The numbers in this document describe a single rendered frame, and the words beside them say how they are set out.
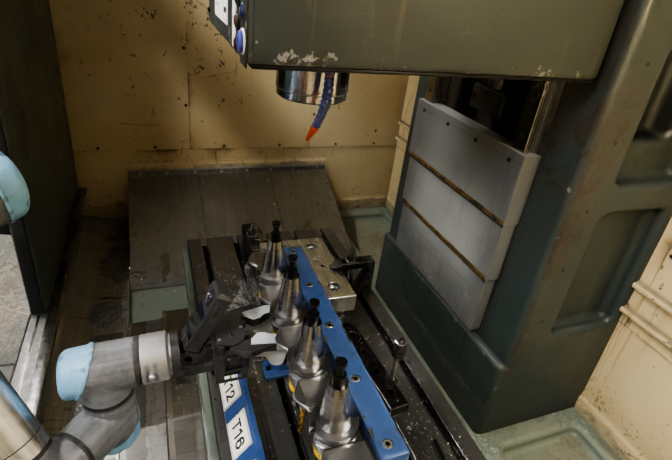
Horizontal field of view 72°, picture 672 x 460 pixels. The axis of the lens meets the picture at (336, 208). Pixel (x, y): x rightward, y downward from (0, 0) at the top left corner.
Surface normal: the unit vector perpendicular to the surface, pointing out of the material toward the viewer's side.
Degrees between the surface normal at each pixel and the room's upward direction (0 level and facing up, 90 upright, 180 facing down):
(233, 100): 90
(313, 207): 24
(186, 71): 90
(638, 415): 90
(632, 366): 90
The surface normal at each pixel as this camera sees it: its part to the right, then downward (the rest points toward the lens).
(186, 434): 0.15, -0.83
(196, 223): 0.26, -0.62
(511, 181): -0.94, 0.06
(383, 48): 0.34, 0.47
